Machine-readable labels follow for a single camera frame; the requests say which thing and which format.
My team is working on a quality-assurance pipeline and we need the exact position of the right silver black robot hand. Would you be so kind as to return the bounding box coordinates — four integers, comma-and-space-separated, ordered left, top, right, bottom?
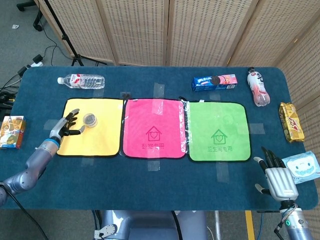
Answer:
253, 146, 300, 201

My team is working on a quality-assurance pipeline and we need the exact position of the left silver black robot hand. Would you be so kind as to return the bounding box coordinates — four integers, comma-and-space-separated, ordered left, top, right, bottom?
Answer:
49, 108, 87, 142

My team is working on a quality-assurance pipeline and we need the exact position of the small round tin can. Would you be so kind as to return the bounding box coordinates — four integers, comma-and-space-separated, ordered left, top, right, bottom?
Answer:
82, 112, 99, 129

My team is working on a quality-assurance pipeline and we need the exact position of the orange snack box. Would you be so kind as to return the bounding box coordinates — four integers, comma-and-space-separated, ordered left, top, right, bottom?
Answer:
0, 115, 28, 150

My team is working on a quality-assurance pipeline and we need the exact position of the blue pink cookie box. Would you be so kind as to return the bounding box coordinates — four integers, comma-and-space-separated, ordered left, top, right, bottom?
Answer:
191, 73, 238, 93

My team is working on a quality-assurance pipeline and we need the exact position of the light blue wet wipes pack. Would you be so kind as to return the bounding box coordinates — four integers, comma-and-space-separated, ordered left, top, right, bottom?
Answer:
281, 150, 320, 185

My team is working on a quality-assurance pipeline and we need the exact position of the yellow cloth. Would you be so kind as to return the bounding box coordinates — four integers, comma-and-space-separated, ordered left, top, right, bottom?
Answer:
55, 97, 125, 158

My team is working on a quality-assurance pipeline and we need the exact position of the clear water bottle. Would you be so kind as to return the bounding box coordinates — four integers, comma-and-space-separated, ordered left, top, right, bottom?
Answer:
57, 73, 106, 90

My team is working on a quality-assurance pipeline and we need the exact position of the yellow snack bag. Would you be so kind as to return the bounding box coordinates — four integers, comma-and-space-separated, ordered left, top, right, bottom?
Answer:
278, 102, 306, 144

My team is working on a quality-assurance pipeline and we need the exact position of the white power strip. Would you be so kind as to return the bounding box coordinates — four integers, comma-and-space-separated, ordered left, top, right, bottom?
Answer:
26, 54, 44, 69

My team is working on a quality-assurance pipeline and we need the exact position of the pink cloth with house print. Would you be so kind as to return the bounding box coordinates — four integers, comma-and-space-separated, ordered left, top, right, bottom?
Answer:
122, 98, 187, 160

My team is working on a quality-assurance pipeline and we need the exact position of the green cloth with house print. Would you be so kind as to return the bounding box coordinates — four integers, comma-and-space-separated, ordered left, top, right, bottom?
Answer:
186, 100, 252, 163

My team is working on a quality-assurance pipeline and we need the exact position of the black tripod stand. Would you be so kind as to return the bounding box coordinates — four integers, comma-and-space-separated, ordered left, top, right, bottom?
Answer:
43, 0, 108, 67

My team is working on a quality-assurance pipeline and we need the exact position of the pink drink bottle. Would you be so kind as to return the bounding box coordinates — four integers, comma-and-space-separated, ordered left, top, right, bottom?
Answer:
247, 67, 271, 108

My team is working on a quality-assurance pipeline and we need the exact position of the wicker folding screen panel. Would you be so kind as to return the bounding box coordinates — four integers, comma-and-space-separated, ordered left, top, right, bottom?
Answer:
227, 0, 320, 68
274, 22, 320, 240
96, 0, 171, 67
37, 0, 117, 65
166, 0, 260, 68

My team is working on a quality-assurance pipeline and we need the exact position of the blue table mat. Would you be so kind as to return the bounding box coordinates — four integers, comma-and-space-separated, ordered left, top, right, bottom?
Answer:
0, 65, 319, 211

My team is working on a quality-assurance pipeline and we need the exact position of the black office chair base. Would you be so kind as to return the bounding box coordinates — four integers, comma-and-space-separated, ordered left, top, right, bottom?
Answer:
16, 0, 45, 32

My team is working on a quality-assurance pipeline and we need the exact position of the grey robot torso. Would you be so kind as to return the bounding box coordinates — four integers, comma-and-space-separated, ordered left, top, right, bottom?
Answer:
93, 209, 208, 240

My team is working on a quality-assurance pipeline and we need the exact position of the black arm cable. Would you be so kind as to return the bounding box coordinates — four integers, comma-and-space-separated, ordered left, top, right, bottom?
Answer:
4, 187, 49, 240

